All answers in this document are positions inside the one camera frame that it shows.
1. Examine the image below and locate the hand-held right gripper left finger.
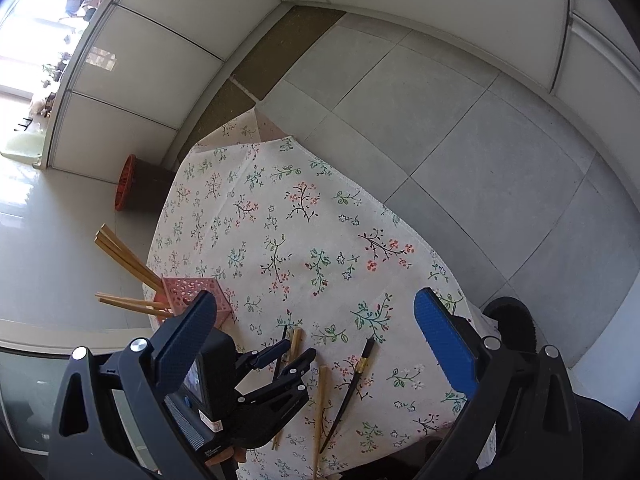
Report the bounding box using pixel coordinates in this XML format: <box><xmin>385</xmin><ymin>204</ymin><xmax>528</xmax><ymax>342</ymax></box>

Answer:
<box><xmin>47</xmin><ymin>290</ymin><xmax>218</xmax><ymax>480</ymax></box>

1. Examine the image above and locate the light green cutting board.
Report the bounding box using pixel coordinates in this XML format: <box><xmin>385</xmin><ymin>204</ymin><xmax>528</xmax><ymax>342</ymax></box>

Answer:
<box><xmin>0</xmin><ymin>129</ymin><xmax>44</xmax><ymax>162</ymax></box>

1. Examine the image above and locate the white cabinet drawer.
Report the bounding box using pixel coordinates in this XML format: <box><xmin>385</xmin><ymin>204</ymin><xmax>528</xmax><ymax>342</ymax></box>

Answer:
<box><xmin>324</xmin><ymin>0</ymin><xmax>572</xmax><ymax>94</ymax></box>
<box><xmin>550</xmin><ymin>14</ymin><xmax>640</xmax><ymax>162</ymax></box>
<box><xmin>567</xmin><ymin>0</ymin><xmax>640</xmax><ymax>59</ymax></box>

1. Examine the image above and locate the row of small bottles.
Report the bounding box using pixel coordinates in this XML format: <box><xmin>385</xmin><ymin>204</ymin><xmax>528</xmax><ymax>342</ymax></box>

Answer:
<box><xmin>26</xmin><ymin>50</ymin><xmax>68</xmax><ymax>120</ymax></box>

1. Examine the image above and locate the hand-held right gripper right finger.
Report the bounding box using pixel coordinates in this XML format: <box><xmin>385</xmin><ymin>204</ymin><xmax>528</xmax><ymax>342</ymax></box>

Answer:
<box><xmin>414</xmin><ymin>287</ymin><xmax>583</xmax><ymax>480</ymax></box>

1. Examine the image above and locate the dark chopstick with gold band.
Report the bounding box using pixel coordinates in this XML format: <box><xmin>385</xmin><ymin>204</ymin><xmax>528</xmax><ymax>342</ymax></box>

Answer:
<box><xmin>319</xmin><ymin>337</ymin><xmax>376</xmax><ymax>455</ymax></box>

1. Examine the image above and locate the brown trash bin red rim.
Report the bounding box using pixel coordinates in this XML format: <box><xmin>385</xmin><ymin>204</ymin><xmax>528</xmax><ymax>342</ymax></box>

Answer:
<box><xmin>114</xmin><ymin>154</ymin><xmax>177</xmax><ymax>214</ymax></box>

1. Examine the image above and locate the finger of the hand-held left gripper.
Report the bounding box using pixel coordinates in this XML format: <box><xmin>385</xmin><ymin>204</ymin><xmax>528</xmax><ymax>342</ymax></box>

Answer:
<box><xmin>222</xmin><ymin>349</ymin><xmax>317</xmax><ymax>451</ymax></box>
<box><xmin>234</xmin><ymin>339</ymin><xmax>292</xmax><ymax>374</ymax></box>

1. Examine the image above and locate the floral tablecloth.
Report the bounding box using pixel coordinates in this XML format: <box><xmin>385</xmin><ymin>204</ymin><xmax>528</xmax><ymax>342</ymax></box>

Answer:
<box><xmin>142</xmin><ymin>107</ymin><xmax>501</xmax><ymax>480</ymax></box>

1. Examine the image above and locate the white kitchen countertop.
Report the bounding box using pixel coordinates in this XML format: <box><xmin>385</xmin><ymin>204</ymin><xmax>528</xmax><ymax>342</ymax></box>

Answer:
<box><xmin>36</xmin><ymin>0</ymin><xmax>146</xmax><ymax>168</ymax></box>

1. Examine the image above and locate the person's left hand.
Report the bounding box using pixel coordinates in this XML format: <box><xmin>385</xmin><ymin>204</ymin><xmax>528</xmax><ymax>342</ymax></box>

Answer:
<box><xmin>207</xmin><ymin>449</ymin><xmax>248</xmax><ymax>469</ymax></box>

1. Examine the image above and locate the light bamboo chopstick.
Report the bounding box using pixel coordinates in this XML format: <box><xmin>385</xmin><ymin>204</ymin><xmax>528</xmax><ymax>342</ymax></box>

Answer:
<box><xmin>101</xmin><ymin>224</ymin><xmax>165</xmax><ymax>287</ymax></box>
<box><xmin>98</xmin><ymin>298</ymin><xmax>174</xmax><ymax>319</ymax></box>
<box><xmin>95</xmin><ymin>292</ymin><xmax>171</xmax><ymax>314</ymax></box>
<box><xmin>271</xmin><ymin>327</ymin><xmax>304</xmax><ymax>451</ymax></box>
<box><xmin>94</xmin><ymin>232</ymin><xmax>162</xmax><ymax>292</ymax></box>
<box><xmin>310</xmin><ymin>365</ymin><xmax>330</xmax><ymax>479</ymax></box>

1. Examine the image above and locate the pink perforated utensil holder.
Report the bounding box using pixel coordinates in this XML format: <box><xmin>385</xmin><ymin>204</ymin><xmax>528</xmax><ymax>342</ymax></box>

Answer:
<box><xmin>152</xmin><ymin>276</ymin><xmax>232</xmax><ymax>331</ymax></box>

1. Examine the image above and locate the black slipper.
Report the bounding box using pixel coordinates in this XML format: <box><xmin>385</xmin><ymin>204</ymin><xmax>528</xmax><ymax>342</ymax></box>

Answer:
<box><xmin>481</xmin><ymin>297</ymin><xmax>539</xmax><ymax>357</ymax></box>

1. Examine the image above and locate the person's leg in black trousers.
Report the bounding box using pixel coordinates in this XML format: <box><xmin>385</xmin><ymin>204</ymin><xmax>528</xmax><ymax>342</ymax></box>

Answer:
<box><xmin>570</xmin><ymin>392</ymin><xmax>634</xmax><ymax>480</ymax></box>

